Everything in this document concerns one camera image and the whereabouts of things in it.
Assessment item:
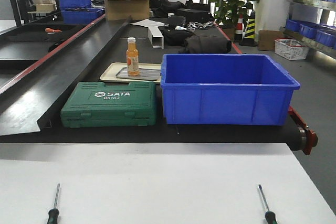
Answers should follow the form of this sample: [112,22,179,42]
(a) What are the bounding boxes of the green-handled screwdriver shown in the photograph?
[46,183,60,224]
[258,184,278,224]

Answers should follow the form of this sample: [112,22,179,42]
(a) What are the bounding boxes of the metal tray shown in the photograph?
[116,67,161,81]

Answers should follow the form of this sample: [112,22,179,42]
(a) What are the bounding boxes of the beige plastic tray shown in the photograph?
[100,62,161,84]

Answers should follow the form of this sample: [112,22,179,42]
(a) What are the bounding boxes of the large blue plastic bin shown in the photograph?
[161,54,300,125]

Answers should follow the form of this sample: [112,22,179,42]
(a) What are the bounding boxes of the orange juice bottle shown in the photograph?
[126,37,140,76]

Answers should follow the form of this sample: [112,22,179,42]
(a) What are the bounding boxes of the black bag on conveyor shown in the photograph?
[159,27,195,46]

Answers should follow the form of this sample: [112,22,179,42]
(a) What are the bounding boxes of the black folded cloth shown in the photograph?
[179,35,232,54]

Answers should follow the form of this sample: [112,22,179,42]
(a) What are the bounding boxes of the white square tube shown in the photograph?
[148,26,164,49]

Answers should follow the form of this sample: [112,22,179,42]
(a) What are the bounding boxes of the green SATA tool case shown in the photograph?
[60,82,157,128]

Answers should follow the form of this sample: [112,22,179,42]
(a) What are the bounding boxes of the red white traffic cone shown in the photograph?
[234,14,244,42]

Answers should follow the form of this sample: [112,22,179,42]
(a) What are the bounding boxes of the yellow black traffic cone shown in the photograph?
[239,10,257,47]

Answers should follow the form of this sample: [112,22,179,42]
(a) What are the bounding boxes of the large cardboard box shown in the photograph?
[104,0,150,21]

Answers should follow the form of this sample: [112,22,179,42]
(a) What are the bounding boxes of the brown cardboard box on floor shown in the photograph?
[258,30,285,51]

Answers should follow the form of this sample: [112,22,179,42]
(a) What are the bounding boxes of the blue bin with parts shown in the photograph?
[61,8,104,25]

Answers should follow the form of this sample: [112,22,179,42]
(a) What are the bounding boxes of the white plastic basket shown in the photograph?
[275,38,309,61]

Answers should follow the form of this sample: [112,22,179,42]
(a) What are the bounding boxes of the blue bin stacked upper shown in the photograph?
[59,0,91,10]

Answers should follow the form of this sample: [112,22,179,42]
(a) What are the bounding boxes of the metal storage shelf rack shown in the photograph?
[280,0,335,58]

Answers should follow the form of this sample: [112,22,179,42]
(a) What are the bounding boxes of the orange-handled tool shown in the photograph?
[45,27,62,34]

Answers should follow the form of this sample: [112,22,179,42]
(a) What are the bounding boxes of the red conveyor end bracket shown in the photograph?
[288,106,318,155]

